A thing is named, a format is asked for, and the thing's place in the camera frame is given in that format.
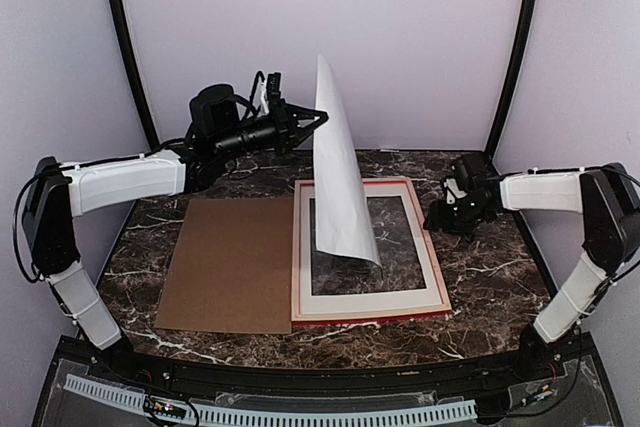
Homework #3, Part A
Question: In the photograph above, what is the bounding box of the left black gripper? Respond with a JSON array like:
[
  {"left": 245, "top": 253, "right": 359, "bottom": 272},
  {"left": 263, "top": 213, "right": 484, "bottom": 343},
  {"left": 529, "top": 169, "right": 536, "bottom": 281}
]
[{"left": 215, "top": 97, "right": 329, "bottom": 161}]

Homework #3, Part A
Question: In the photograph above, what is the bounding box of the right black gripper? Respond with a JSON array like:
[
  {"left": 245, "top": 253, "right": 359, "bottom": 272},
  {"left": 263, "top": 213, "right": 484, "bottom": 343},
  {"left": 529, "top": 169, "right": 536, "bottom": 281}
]
[{"left": 425, "top": 194, "right": 490, "bottom": 237}]

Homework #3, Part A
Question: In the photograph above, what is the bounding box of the white mat board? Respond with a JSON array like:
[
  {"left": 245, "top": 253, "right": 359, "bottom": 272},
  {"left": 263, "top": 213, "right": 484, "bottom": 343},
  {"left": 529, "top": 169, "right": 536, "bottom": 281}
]
[{"left": 298, "top": 184, "right": 444, "bottom": 318}]

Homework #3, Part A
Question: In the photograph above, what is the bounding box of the landscape photo print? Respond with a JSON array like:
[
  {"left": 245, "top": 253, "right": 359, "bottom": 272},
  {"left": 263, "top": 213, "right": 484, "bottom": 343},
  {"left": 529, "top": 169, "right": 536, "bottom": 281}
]
[{"left": 313, "top": 56, "right": 380, "bottom": 264}]

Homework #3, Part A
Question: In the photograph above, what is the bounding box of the red wooden picture frame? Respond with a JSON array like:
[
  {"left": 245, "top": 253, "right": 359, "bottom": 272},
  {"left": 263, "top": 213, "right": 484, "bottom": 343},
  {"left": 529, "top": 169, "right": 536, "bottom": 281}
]
[{"left": 289, "top": 175, "right": 454, "bottom": 326}]

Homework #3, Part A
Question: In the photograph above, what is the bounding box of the brown backing board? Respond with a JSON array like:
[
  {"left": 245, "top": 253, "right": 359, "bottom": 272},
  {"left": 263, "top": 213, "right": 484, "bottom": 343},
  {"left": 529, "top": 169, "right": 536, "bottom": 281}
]
[{"left": 155, "top": 197, "right": 294, "bottom": 334}]

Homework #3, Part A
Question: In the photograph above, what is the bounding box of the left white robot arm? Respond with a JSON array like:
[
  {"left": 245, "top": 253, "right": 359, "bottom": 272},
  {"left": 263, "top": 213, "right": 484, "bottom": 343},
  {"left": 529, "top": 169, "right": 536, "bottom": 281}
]
[{"left": 11, "top": 84, "right": 329, "bottom": 383}]

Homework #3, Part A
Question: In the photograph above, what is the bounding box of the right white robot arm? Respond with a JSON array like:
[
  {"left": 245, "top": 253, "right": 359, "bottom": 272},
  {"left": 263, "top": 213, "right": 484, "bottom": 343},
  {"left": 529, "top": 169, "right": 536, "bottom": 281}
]
[{"left": 423, "top": 153, "right": 639, "bottom": 381}]

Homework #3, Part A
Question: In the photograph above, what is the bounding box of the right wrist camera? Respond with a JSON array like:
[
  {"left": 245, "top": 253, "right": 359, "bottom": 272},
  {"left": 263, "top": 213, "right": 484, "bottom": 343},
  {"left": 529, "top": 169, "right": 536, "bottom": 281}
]
[{"left": 442, "top": 177, "right": 467, "bottom": 205}]

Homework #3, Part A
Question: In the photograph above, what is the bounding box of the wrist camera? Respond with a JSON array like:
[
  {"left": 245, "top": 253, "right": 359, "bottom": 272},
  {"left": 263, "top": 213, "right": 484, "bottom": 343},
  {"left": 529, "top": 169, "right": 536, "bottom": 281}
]
[
  {"left": 249, "top": 71, "right": 282, "bottom": 116},
  {"left": 442, "top": 177, "right": 467, "bottom": 205}
]

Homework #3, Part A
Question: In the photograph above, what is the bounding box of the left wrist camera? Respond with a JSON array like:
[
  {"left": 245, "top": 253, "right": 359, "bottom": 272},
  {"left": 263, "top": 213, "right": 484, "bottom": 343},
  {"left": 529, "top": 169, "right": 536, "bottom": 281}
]
[{"left": 249, "top": 71, "right": 282, "bottom": 116}]

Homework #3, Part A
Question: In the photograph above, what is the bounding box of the black front table rail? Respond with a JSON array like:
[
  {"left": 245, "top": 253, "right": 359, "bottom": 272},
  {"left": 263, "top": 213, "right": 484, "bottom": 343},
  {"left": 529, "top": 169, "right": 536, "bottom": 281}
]
[{"left": 51, "top": 333, "right": 599, "bottom": 404}]

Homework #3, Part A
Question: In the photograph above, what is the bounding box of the white cable tray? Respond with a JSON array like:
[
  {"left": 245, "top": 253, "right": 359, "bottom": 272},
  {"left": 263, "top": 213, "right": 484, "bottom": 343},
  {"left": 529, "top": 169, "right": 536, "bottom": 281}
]
[{"left": 63, "top": 374, "right": 477, "bottom": 426}]

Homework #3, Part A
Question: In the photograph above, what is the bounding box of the left black corner post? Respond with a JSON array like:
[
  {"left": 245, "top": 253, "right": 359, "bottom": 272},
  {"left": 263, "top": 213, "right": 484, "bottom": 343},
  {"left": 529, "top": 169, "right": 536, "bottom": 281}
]
[{"left": 108, "top": 0, "right": 160, "bottom": 148}]

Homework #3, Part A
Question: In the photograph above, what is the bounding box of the black corner post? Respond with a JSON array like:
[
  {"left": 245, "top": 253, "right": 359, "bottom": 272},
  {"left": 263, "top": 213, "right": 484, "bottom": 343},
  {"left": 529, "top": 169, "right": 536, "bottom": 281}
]
[
  {"left": 108, "top": 0, "right": 160, "bottom": 148},
  {"left": 484, "top": 0, "right": 536, "bottom": 161}
]

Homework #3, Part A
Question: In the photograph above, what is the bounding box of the right black corner post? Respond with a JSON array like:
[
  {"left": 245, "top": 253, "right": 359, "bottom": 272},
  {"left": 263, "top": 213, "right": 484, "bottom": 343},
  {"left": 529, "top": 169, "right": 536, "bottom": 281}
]
[{"left": 484, "top": 0, "right": 536, "bottom": 161}]

